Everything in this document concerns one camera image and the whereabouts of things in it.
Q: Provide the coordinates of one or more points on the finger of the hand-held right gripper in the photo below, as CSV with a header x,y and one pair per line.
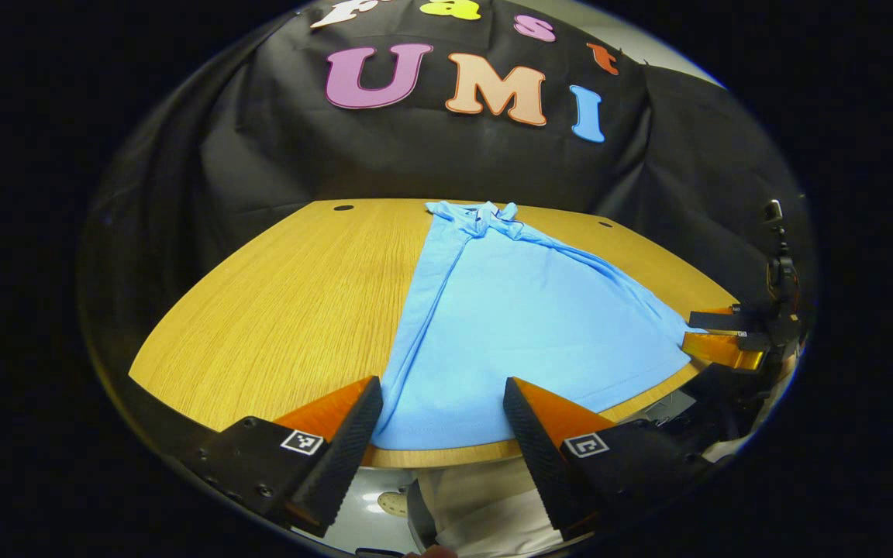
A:
x,y
722,319
725,350

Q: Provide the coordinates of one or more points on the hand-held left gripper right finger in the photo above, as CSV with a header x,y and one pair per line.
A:
x,y
539,457

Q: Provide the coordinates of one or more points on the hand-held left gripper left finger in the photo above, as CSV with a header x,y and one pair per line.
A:
x,y
346,457

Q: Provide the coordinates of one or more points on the light blue T-shirt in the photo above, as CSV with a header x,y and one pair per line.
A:
x,y
524,325

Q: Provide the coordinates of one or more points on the person's white clothing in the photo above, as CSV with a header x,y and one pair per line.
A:
x,y
485,511

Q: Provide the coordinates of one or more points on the black furniture part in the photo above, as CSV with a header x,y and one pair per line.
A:
x,y
420,519

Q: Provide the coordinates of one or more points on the black backdrop cloth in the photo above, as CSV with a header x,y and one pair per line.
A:
x,y
338,155

